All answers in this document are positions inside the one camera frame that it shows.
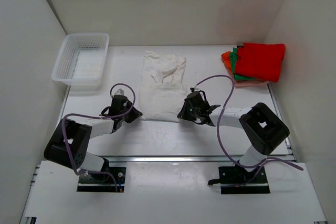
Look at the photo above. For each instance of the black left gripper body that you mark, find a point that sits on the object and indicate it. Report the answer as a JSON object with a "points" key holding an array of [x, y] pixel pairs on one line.
{"points": [[128, 105]]}

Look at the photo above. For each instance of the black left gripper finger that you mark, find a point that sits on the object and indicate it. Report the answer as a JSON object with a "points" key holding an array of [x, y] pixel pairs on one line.
{"points": [[136, 113], [129, 118]]}

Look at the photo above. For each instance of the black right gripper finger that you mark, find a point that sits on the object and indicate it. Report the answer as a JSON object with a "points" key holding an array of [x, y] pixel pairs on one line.
{"points": [[184, 114], [186, 106]]}

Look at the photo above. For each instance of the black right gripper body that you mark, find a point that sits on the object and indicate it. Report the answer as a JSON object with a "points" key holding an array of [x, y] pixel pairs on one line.
{"points": [[192, 114]]}

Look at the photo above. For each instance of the white t shirt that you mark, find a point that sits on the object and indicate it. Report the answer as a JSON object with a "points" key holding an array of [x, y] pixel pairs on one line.
{"points": [[162, 92]]}

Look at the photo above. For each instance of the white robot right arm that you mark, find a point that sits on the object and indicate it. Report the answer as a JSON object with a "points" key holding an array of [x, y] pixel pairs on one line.
{"points": [[262, 127]]}

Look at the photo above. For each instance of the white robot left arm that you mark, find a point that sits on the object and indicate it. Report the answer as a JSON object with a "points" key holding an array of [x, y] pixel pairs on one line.
{"points": [[68, 145]]}

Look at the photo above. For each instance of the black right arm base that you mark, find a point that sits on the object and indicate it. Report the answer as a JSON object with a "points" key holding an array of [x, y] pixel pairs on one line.
{"points": [[236, 180]]}

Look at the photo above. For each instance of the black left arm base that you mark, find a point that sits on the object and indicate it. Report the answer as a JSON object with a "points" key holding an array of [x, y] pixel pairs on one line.
{"points": [[96, 183]]}

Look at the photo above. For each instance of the white plastic basket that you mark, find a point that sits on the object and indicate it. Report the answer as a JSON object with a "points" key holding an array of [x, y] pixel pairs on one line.
{"points": [[81, 59]]}

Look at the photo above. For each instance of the pink folded t shirt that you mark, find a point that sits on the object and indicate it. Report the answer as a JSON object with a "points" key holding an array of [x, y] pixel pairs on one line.
{"points": [[249, 83]]}

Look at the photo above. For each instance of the orange folded t shirt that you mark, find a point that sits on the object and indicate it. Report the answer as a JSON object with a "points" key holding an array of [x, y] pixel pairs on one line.
{"points": [[226, 60]]}

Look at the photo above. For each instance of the green folded t shirt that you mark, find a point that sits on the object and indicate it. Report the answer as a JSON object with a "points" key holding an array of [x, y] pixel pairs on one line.
{"points": [[233, 57]]}

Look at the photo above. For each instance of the red folded t shirt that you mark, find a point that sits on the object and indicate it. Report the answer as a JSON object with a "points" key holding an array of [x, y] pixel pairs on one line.
{"points": [[260, 61]]}

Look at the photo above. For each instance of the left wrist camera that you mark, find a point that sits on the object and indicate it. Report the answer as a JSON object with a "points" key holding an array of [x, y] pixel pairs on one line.
{"points": [[119, 92]]}

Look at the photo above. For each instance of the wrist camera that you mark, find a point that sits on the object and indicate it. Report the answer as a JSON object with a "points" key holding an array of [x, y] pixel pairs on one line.
{"points": [[119, 92], [195, 89]]}

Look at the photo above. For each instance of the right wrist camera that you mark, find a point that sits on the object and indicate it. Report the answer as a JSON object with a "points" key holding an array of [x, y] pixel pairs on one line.
{"points": [[195, 89]]}

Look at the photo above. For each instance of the aluminium table rail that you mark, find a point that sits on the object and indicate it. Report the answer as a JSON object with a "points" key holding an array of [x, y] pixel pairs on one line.
{"points": [[167, 159]]}

